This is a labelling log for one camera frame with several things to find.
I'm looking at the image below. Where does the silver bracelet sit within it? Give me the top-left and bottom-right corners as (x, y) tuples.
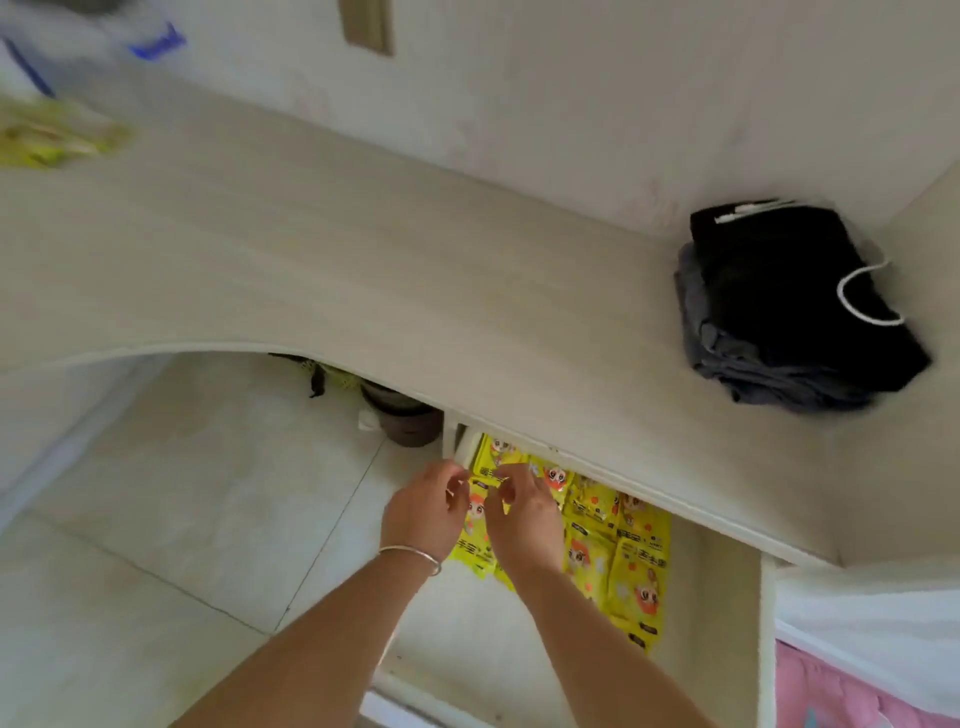
(377, 545), (444, 577)

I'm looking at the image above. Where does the grey folded garment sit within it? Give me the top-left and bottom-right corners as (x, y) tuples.
(673, 243), (875, 414)

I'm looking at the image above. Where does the beige wall fixture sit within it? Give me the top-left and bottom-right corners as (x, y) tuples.
(337, 0), (395, 58)

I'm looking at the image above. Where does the pink bedding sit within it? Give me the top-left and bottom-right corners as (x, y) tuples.
(773, 641), (960, 728)

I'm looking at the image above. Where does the black folded garment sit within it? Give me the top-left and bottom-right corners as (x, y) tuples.
(689, 200), (933, 395)

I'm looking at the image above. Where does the person's right forearm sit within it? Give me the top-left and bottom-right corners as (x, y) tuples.
(513, 562), (714, 728)

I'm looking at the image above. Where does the clear plastic storage box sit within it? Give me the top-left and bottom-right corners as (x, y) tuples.
(0, 0), (189, 95)

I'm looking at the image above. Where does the person's left hand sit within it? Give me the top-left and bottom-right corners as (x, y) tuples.
(380, 459), (472, 564)

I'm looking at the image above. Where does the brown round container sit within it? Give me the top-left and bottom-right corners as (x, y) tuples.
(359, 378), (445, 449)

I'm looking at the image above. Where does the white drawer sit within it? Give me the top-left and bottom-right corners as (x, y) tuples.
(367, 419), (778, 728)

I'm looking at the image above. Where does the person's right hand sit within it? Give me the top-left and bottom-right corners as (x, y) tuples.
(483, 463), (565, 586)

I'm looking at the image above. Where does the white cable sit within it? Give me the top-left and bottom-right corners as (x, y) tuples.
(712, 198), (907, 328)

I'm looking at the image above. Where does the green plastic basket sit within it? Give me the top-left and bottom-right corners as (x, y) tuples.
(299, 358), (363, 393)

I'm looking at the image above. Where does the light wooden table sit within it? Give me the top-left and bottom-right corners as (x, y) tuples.
(0, 71), (841, 568)

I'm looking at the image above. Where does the white wardrobe with wooden side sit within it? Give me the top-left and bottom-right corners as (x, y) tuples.
(772, 157), (960, 718)

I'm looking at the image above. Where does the person's left forearm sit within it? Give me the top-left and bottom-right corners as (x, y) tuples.
(172, 551), (440, 728)

